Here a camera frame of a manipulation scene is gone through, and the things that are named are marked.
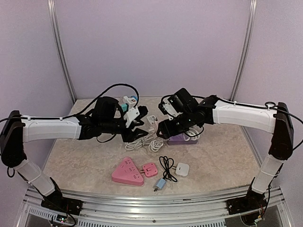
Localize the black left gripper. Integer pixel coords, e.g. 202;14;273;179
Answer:
100;116;149;142

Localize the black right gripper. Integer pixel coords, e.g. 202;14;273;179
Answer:
156;110;195;139

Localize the pink square plug adapter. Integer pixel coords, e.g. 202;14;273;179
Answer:
140;162;158;178

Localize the white plug adapter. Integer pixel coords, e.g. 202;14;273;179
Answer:
172;162;190;177

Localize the pink triangular power strip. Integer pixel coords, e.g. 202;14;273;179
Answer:
111;157;144;186

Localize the light blue plug adapter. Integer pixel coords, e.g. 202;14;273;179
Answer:
153;178;166;192

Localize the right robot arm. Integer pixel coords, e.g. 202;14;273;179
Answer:
156;88;294;210

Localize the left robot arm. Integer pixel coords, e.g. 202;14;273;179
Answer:
0;96;148;210

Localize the teal plug adapter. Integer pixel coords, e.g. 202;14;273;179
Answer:
121;103;129;112

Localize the white cube socket adapter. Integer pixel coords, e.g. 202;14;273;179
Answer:
125;97;137;108

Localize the white charger plug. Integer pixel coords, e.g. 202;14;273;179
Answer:
120;96;128;102

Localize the purple power strip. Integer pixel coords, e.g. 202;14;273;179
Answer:
167;134;198;145

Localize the white thick power cord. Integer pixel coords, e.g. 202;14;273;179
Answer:
124;125;204;152

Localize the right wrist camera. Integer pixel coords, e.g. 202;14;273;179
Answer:
158;95;180;118

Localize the short black usb cable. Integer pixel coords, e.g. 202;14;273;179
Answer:
159;155;178;183

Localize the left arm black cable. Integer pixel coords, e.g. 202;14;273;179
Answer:
0;82;140;178

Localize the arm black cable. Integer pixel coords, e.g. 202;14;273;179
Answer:
0;82;140;178
160;94;303;213

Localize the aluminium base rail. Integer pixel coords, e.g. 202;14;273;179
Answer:
16;186;294;227

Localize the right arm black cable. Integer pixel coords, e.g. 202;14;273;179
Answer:
160;94;303;213

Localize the aluminium frame post right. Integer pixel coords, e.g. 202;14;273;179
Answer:
229;0;258;101

